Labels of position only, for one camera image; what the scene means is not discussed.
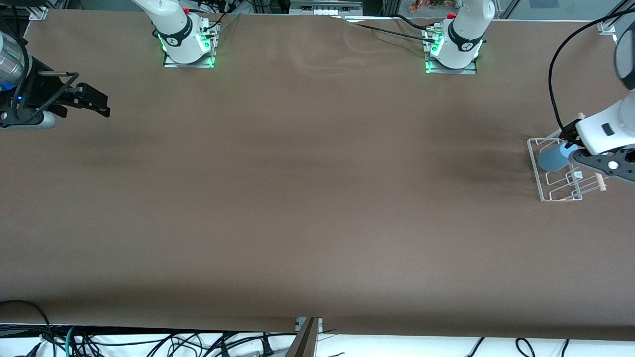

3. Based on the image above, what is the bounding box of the blue plastic cup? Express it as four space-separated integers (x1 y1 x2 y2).
538 143 580 173

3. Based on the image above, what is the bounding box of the orange red small object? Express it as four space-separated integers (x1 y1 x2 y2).
409 0 447 13

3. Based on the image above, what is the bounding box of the brown table cover sheet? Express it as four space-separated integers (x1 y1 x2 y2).
0 10 635 341

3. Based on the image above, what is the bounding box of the grey electrical box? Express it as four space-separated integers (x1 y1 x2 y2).
289 0 363 16

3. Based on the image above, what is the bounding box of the white wire cup rack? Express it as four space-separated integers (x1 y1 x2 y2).
527 113 609 202

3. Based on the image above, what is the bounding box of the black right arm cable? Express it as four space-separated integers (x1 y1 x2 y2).
0 5 80 125

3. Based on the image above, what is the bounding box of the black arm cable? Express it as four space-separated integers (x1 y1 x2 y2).
0 5 80 125
548 0 635 134

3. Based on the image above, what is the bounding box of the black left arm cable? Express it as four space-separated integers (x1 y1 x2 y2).
548 0 635 134

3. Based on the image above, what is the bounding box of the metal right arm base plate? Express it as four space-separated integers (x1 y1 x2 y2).
164 22 217 68

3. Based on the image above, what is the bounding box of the aluminium frame beam with bracket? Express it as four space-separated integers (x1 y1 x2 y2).
597 0 635 36

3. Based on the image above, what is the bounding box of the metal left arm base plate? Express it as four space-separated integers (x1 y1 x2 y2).
424 27 478 75

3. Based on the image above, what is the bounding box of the short black table cable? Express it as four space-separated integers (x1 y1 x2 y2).
394 14 428 31

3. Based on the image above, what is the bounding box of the thick black floor cable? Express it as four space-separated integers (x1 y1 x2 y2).
0 299 53 357

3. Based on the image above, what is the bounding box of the long black table cable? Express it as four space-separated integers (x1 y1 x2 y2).
341 17 437 43

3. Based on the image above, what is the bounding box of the aluminium profile post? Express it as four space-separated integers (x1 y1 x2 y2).
285 317 323 357

